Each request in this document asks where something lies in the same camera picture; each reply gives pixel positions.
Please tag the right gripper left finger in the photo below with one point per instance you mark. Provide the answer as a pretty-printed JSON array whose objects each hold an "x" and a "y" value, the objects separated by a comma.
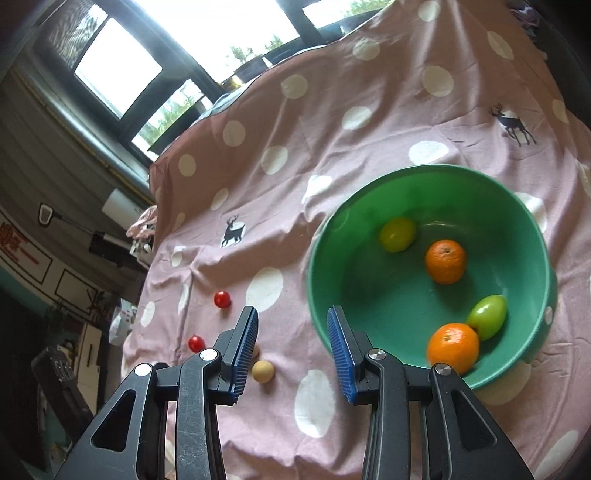
[{"x": 126, "y": 438}]

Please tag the red cherry tomato with stem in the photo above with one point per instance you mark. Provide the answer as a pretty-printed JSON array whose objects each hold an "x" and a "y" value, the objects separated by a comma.
[{"x": 196, "y": 344}]

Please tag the tan round longan fruit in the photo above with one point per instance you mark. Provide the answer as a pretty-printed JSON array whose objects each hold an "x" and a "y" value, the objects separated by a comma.
[{"x": 263, "y": 371}]

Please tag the large orange mandarin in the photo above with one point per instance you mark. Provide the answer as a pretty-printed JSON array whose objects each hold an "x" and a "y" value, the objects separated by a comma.
[{"x": 454, "y": 344}]

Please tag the green plastic bowl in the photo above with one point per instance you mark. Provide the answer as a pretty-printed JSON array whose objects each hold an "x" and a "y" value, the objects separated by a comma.
[{"x": 418, "y": 249}]

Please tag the green oval fruit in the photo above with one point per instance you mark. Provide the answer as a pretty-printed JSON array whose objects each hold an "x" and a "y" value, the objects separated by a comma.
[{"x": 488, "y": 316}]

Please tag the small orange mandarin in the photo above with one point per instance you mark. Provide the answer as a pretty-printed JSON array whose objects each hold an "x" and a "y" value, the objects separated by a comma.
[{"x": 446, "y": 262}]

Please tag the yellow green small fruit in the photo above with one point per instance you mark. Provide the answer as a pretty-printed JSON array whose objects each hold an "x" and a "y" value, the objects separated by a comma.
[{"x": 398, "y": 234}]

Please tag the white plastic bag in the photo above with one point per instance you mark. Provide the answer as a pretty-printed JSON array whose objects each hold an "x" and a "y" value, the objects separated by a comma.
[{"x": 121, "y": 325}]

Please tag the black upright vacuum cleaner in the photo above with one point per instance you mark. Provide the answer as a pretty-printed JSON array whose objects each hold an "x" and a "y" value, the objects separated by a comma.
[{"x": 101, "y": 244}]

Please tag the pink crumpled cloth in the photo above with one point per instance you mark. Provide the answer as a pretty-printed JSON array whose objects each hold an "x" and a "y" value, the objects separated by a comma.
[{"x": 143, "y": 229}]

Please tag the pink polka dot tablecloth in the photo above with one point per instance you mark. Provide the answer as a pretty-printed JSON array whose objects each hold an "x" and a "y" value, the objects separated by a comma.
[{"x": 241, "y": 193}]

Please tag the black planter box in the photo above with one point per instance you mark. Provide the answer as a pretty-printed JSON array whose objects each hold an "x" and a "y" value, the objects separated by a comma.
[{"x": 251, "y": 69}]

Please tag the black window frame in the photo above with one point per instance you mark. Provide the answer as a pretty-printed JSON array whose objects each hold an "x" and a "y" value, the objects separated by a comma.
[{"x": 145, "y": 70}]

